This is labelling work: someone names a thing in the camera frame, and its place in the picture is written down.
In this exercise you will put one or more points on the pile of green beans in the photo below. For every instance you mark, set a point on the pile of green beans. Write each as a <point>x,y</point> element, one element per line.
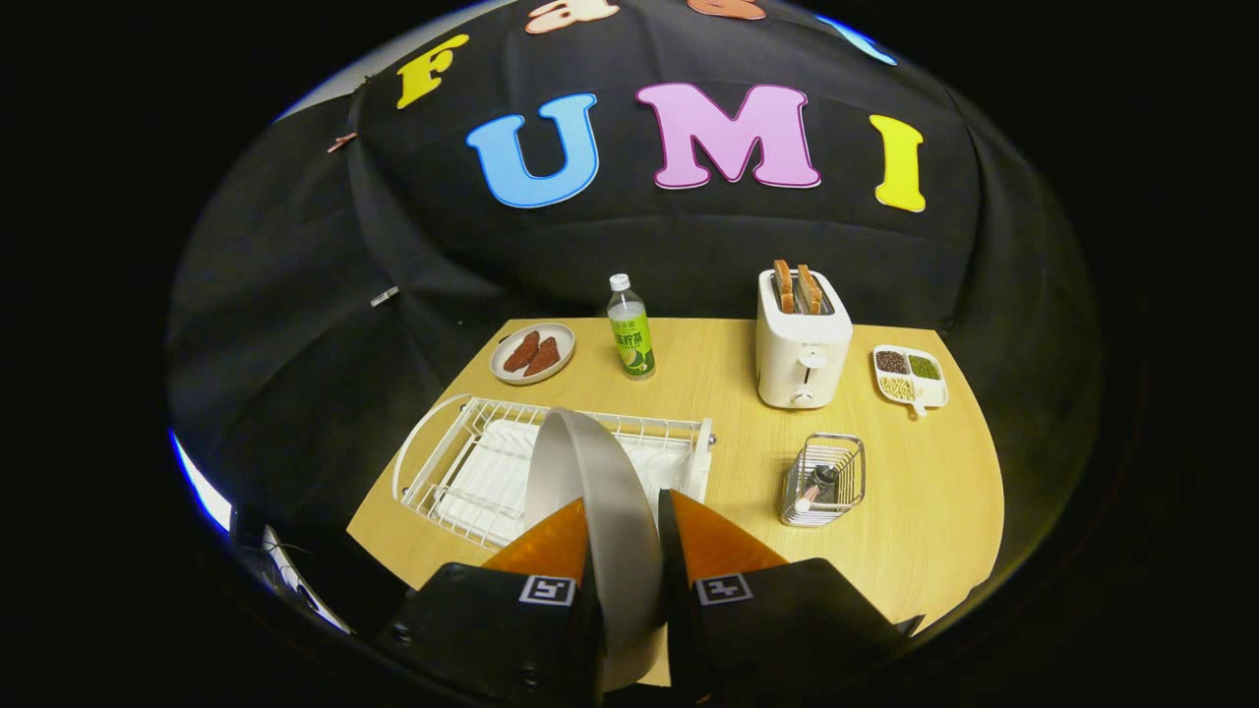
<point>924,367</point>

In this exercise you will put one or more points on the black backdrop cloth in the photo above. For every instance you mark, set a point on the black backdrop cloth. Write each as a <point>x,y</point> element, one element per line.
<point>689,246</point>

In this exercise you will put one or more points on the brown meat slice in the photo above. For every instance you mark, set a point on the brown meat slice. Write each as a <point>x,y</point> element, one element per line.
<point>542,358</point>
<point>521,352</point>

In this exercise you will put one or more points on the pile of pale beans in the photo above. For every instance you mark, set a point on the pile of pale beans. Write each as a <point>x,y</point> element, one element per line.
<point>896,388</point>

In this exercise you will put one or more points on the grey plate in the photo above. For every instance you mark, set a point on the grey plate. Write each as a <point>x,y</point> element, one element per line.
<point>600,492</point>

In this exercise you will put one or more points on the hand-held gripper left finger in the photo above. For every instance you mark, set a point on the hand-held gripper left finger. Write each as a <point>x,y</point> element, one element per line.
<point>492,629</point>

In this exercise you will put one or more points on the pile of dark red beans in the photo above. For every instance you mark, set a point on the pile of dark red beans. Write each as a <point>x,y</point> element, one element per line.
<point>892,362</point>

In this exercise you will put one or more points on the pink clip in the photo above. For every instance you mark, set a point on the pink clip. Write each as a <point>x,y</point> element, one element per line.
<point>342,143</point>

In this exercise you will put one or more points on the green label tea bottle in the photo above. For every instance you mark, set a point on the green label tea bottle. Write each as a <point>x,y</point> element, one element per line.
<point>633,344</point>

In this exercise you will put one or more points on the white divided dish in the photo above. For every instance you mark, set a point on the white divided dish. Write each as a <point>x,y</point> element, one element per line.
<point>934,395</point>

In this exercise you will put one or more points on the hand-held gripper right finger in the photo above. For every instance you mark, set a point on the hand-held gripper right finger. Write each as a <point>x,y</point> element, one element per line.
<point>777,629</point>

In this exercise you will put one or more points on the silver clip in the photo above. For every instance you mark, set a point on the silver clip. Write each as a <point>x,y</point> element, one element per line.
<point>385,295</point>

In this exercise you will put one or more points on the white toaster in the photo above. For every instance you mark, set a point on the white toaster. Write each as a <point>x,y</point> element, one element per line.
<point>802,354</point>

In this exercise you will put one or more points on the toast slice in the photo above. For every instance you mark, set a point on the toast slice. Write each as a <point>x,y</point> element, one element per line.
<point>809,290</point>
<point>784,287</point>

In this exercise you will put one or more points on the small plate with meat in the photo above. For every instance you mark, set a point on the small plate with meat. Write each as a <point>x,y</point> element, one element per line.
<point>563,366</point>

